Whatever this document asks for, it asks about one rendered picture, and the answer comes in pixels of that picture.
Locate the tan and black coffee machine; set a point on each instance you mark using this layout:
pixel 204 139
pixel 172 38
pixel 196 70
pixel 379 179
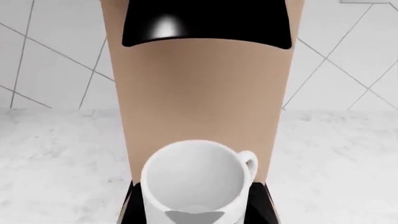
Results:
pixel 199 93

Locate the white ceramic mug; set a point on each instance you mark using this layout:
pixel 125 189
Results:
pixel 199 177

